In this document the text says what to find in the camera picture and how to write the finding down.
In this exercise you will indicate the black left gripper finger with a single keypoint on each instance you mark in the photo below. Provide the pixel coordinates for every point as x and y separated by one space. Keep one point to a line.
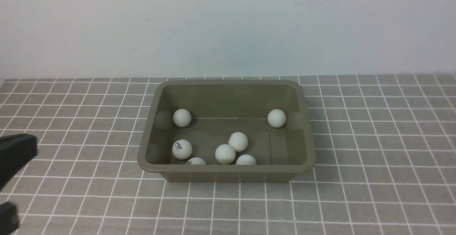
9 218
15 152

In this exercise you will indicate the white ping-pong ball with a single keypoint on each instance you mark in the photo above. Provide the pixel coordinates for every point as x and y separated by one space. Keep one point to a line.
182 117
276 118
246 160
225 154
196 161
238 141
182 149

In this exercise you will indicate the olive plastic storage bin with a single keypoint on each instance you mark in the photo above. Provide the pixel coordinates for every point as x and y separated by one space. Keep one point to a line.
219 108

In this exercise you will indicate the grey checkered tablecloth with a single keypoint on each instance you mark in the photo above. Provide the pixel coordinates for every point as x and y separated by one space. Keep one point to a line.
385 165

